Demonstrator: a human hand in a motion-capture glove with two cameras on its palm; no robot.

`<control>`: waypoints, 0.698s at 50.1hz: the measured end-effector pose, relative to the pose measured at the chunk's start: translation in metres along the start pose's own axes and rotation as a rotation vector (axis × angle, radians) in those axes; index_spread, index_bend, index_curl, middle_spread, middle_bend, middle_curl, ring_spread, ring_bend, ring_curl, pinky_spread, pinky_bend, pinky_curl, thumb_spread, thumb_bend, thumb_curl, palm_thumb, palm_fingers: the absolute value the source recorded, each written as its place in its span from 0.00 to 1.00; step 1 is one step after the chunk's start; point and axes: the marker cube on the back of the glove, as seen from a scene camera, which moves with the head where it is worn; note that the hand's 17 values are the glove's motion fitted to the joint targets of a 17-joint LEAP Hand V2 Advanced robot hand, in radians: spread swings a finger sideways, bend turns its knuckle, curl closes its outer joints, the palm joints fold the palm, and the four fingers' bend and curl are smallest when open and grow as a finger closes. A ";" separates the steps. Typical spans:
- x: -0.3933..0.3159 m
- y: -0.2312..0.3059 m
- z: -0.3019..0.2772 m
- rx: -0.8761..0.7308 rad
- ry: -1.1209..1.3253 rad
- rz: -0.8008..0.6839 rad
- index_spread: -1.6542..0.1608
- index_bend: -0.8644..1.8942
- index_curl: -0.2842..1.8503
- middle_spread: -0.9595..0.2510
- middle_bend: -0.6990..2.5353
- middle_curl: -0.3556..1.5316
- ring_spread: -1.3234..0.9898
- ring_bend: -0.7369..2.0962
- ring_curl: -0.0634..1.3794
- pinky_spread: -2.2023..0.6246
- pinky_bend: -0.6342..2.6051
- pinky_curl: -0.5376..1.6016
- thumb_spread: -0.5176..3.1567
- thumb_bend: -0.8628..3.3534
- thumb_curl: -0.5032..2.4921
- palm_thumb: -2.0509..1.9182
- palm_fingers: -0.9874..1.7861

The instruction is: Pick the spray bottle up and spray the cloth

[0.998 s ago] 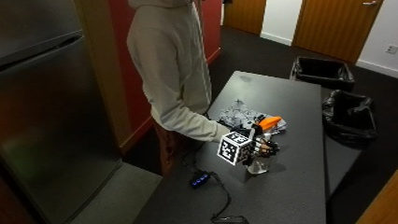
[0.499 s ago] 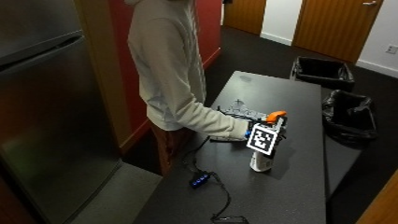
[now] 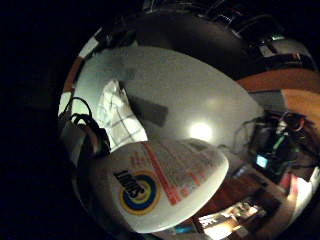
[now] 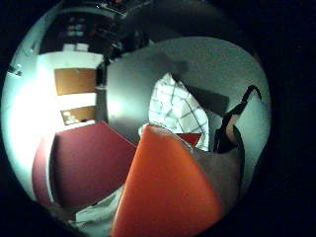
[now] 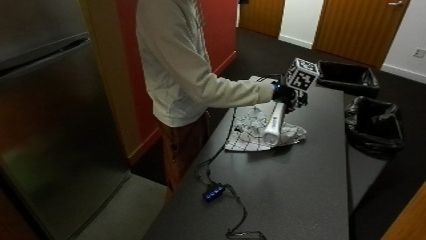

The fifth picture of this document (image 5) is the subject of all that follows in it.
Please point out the black usb hub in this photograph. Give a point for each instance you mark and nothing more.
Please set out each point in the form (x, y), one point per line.
(213, 192)

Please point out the black lined trash bin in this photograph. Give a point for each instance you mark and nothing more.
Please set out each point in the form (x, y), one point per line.
(347, 77)
(373, 125)

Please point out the the person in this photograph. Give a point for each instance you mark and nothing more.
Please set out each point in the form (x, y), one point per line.
(177, 66)

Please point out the white wall outlet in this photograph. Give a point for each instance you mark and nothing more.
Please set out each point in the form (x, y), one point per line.
(418, 52)

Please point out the white marker cube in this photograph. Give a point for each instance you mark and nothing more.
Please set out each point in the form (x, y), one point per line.
(302, 75)

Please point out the white checked cloth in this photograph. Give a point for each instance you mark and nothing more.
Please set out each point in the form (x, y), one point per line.
(254, 133)

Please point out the wooden door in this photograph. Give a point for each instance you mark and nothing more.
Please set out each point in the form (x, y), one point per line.
(261, 15)
(359, 28)

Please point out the stainless steel refrigerator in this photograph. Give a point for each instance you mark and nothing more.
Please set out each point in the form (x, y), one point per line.
(48, 116)

